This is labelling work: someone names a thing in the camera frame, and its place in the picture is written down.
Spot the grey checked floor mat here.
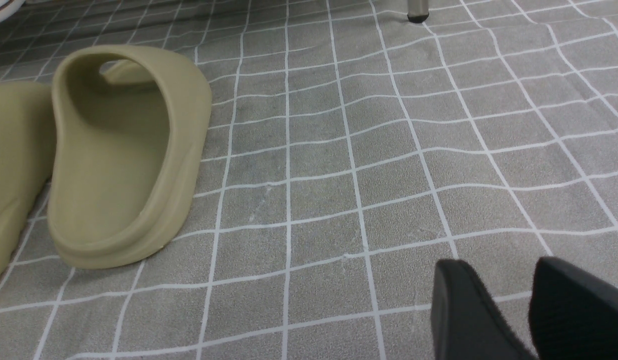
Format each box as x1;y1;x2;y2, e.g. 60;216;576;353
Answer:
0;0;618;360

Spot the olive foam slide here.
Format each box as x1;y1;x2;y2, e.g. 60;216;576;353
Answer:
47;44;211;269
0;80;56;278

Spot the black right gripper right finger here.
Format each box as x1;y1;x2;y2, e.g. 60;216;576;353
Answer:
529;256;618;360

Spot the olive foam slide right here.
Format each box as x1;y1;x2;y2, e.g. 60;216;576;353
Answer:
47;44;211;269

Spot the navy slip-on shoe right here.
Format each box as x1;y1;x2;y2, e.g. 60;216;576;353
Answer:
0;0;25;23

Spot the metal shoe rack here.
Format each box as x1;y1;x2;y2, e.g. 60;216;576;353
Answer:
407;0;430;24

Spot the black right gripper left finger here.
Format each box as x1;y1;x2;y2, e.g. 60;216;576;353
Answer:
431;259;536;360

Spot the olive foam slide left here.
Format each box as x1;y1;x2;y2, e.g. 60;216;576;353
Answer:
0;80;56;278

